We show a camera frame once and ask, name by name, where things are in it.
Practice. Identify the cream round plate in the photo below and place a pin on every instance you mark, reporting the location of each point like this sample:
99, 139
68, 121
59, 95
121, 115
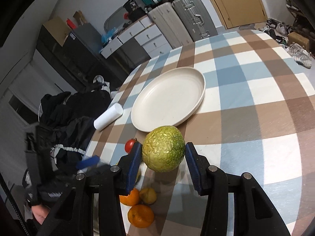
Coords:
169, 99

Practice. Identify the left hand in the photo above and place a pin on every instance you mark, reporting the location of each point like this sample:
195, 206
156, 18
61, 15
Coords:
40, 212

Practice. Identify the orange mandarin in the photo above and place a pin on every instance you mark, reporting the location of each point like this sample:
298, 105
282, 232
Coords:
131, 199
140, 216

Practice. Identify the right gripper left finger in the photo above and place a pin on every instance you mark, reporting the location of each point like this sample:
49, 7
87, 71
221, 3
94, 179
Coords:
73, 212

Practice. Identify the wooden door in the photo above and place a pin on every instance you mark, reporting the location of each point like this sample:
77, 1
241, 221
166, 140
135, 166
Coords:
235, 13

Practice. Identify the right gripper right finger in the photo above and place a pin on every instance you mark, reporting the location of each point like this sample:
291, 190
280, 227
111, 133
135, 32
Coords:
254, 212

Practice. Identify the small yellow-green lemon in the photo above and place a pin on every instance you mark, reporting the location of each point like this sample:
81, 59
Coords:
148, 196

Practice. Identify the black clothes pile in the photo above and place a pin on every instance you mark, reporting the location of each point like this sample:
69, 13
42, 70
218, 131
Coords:
80, 108

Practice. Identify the white paper towel roll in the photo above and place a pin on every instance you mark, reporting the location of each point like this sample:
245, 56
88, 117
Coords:
109, 116

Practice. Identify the large green wrinkled citrus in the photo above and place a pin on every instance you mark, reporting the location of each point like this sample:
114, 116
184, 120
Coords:
163, 149

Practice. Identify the white sneaker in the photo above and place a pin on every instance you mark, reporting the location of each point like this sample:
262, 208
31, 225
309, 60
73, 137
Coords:
300, 55

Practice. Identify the checkered tablecloth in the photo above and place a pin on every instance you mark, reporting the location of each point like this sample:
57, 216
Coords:
257, 116

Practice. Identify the silver grey suitcase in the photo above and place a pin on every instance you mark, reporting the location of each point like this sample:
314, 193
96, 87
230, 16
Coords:
195, 18

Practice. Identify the red tomato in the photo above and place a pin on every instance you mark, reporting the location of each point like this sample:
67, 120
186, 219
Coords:
129, 145

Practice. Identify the beige suitcase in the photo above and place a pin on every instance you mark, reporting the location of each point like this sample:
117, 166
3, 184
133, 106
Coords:
171, 26

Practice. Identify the white drawer cabinet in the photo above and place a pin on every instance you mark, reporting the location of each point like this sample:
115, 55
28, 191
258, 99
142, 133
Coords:
145, 33

